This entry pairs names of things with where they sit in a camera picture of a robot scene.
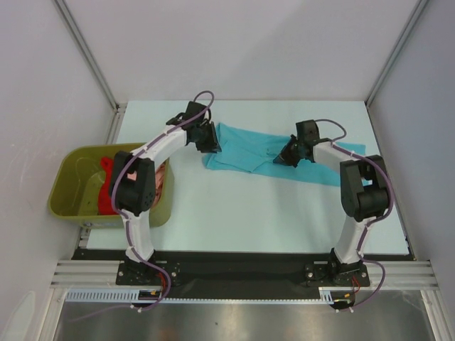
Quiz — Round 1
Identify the turquoise t shirt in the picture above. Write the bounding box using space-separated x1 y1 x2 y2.
202 122 366 188

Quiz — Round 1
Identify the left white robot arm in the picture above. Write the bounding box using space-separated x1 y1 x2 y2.
109 109 221 284

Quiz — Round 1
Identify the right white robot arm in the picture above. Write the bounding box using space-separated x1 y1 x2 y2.
274 135 393 286

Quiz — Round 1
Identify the pink t shirt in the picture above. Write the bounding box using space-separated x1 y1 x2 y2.
126 163 166 210

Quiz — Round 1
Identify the red t shirt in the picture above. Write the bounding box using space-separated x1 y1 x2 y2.
97 157 117 215

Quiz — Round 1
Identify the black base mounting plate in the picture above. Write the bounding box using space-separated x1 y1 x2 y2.
71 249 413 296

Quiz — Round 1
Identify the olive green plastic bin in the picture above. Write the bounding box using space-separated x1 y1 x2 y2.
48 142 175 229

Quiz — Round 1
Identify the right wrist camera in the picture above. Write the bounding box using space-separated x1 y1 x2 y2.
296 120 320 143

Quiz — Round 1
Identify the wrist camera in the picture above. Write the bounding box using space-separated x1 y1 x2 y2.
183 101 212 124
296 120 320 143

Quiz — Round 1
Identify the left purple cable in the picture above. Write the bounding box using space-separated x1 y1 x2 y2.
109 91 216 315

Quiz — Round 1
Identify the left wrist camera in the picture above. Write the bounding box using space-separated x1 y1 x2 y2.
183 101 212 124

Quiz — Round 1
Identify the white slotted cable duct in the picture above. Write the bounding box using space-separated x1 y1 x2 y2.
65 286 356 305

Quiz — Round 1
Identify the right aluminium frame post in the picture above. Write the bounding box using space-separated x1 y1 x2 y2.
364 0 432 109

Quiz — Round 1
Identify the aluminium frame post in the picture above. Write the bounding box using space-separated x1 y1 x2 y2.
53 0 118 112
364 0 432 109

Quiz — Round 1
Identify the left aluminium frame post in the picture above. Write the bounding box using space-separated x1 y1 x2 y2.
53 0 118 112

